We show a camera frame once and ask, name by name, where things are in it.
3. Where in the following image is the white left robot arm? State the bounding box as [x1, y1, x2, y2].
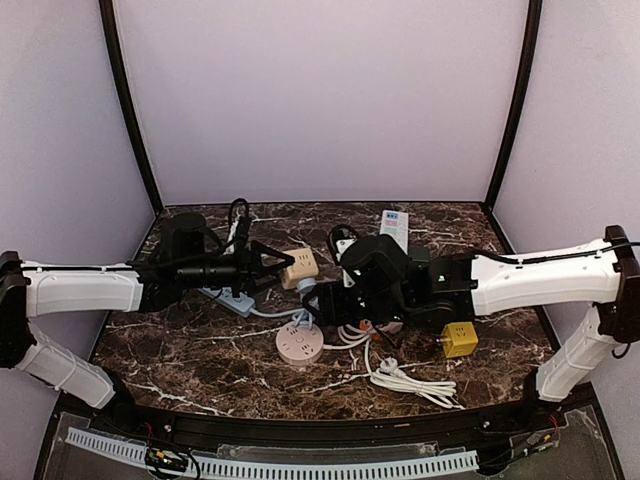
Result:
[1, 241, 295, 410]

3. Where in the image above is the long white power strip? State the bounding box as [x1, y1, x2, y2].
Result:
[380, 210, 409, 254]

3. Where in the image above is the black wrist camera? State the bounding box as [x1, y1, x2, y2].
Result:
[158, 212, 206, 262]
[339, 234, 410, 295]

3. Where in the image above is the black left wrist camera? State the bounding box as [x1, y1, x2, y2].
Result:
[158, 212, 206, 262]

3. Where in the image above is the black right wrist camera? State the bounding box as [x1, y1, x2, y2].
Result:
[339, 234, 410, 295]

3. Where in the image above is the white slotted cable duct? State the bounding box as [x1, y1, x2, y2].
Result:
[65, 427, 479, 479]

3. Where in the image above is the orange plug adapter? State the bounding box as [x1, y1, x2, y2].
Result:
[359, 320, 375, 334]

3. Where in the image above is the beige cube socket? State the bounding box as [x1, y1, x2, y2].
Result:
[281, 247, 319, 290]

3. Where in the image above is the white cable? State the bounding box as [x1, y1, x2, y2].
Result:
[362, 339, 458, 407]

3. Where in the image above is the dark green cube socket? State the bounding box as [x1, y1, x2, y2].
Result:
[408, 247, 431, 265]

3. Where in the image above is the black front rail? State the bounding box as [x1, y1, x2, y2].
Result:
[99, 369, 551, 454]

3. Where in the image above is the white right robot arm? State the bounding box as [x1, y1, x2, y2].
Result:
[302, 225, 639, 403]

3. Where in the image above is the small blue-white power strip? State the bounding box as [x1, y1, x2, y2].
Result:
[200, 287, 255, 318]

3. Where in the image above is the pink round socket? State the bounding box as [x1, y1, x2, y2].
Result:
[275, 322, 324, 367]

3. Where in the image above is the yellow cube socket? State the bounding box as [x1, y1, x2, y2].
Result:
[439, 322, 478, 359]

